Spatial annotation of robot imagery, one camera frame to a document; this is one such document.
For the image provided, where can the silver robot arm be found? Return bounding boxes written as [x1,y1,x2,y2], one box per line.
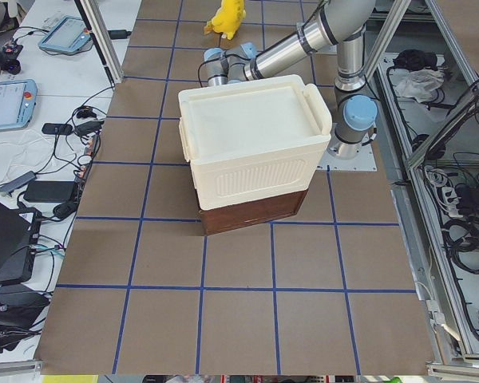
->
[201,1,375,112]

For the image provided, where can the dark wooden drawer cabinet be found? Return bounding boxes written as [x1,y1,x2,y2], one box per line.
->
[199,189,308,235]

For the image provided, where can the cream plastic storage box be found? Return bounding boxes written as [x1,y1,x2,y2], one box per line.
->
[178,75,332,211]

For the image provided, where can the yellow plush toy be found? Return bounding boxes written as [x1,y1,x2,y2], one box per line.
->
[204,0,247,41]

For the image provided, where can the black power adapter brick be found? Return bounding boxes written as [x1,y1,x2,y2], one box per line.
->
[24,180,75,203]

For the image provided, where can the crumpled white cloth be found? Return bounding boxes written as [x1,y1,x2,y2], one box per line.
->
[394,69,445,103]

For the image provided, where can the far teach pendant tablet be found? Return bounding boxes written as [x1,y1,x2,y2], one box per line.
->
[38,16,91,55]

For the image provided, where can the teach pendant tablet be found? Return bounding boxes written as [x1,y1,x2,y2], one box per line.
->
[0,79,38,132]
[38,16,91,55]

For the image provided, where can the black laptop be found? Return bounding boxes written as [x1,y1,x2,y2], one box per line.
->
[0,203,41,285]

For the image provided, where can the near teach pendant tablet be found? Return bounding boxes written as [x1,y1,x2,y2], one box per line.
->
[0,79,38,132]

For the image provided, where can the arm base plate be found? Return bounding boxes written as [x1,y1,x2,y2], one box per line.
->
[316,123,378,172]

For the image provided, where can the aluminium frame post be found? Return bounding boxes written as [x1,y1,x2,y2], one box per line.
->
[74,0,124,87]

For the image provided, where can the black cable coils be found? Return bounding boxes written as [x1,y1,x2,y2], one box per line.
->
[441,219,479,276]

